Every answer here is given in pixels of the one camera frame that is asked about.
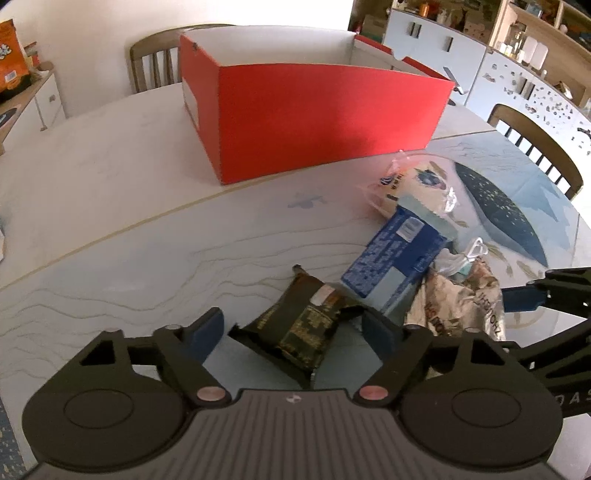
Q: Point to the red cardboard box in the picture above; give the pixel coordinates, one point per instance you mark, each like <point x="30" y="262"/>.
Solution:
<point x="323" y="115"/>

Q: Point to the small green item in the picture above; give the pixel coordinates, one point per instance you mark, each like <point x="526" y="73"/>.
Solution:
<point x="461" y="271"/>

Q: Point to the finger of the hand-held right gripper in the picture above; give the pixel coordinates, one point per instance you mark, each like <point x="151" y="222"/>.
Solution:
<point x="521" y="300"/>
<point x="554" y="346"/>

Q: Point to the dark olive snack packet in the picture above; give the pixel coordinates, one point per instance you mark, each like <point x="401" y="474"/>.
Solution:
<point x="295" y="330"/>

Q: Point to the brown crinkled snack packet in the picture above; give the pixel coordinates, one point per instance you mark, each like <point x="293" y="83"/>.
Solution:
<point x="461" y="304"/>

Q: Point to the orange snack bag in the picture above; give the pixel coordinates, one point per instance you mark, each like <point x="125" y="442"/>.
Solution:
<point x="11" y="55"/>

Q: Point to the white blue bread packet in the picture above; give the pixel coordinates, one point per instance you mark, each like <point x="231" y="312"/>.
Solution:
<point x="420" y="189"/>

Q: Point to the wooden slat-back chair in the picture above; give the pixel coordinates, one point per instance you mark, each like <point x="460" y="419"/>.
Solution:
<point x="538" y="143"/>
<point x="150" y="60"/>

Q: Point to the white blue marbled desktop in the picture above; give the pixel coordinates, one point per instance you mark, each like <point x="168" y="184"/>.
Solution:
<point x="115" y="184"/>

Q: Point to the white wood wall cabinet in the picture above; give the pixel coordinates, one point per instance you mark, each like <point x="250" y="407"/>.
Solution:
<point x="461" y="50"/>

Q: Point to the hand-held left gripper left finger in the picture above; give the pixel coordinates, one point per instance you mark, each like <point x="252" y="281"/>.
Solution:
<point x="205" y="333"/>

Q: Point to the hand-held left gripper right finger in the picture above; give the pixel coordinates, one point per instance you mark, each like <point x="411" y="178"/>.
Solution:
<point x="378" y="334"/>

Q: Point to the blue carton box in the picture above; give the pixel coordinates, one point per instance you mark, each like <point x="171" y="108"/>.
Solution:
<point x="397" y="258"/>

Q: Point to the white side cabinet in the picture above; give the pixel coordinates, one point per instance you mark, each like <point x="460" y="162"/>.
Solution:
<point x="41" y="106"/>

